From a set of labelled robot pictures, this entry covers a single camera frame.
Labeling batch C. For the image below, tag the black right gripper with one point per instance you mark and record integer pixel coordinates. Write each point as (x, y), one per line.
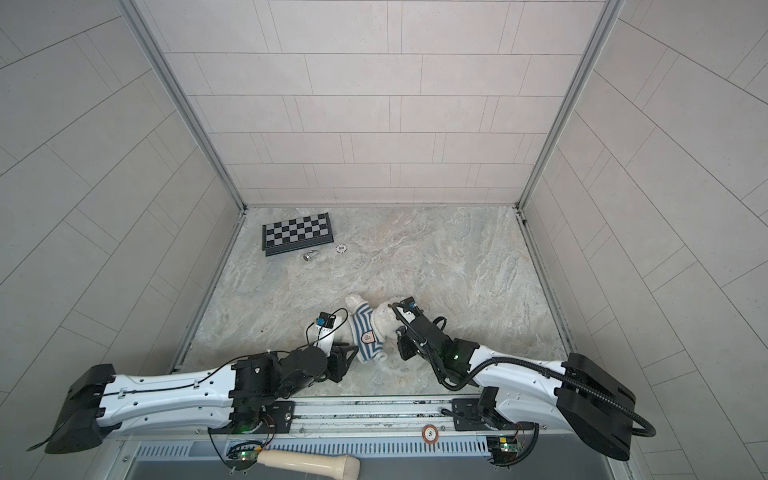
(402, 341)

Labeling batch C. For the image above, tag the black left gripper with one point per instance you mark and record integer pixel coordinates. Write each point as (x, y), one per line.
(338, 360)

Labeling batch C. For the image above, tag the white plush teddy bear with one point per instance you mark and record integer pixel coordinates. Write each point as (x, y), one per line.
(384, 320)

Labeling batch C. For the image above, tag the blue white striped knit sweater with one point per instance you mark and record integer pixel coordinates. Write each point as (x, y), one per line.
(370, 347)

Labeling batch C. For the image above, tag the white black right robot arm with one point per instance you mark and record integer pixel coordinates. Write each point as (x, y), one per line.
(576, 394)

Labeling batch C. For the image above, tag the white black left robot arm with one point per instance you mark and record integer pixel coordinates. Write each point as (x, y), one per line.
(234, 397)

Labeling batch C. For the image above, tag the red round sticker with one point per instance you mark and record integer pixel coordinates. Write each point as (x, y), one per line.
(430, 434)

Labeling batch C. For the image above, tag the left green circuit board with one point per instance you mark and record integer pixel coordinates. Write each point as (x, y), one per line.
(244, 455)

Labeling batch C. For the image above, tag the green circuit board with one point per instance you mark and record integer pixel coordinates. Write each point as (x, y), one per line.
(503, 451)
(244, 455)

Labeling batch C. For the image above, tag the folded black chess board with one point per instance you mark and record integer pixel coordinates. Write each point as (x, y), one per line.
(297, 234)

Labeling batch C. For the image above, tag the right green circuit board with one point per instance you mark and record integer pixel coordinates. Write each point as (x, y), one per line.
(503, 451)

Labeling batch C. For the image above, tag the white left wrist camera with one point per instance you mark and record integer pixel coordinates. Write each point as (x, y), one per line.
(325, 326)

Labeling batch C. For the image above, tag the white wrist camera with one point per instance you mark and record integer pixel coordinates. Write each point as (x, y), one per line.
(325, 326)
(406, 310)

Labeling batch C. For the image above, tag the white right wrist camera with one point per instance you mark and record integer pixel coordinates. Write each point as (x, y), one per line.
(406, 310)

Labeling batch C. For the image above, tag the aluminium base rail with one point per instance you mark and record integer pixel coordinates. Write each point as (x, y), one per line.
(362, 427)

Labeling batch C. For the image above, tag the beige wooden handle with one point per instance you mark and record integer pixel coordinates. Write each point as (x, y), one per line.
(336, 467)

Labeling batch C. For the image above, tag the aluminium corner frame post left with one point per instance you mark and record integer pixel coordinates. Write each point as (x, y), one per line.
(141, 32)

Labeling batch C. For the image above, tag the aluminium corner frame post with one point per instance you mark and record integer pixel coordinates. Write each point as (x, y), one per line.
(141, 32)
(606, 20)

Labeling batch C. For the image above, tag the aluminium corner frame post right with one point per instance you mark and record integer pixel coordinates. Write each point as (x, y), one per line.
(606, 20)

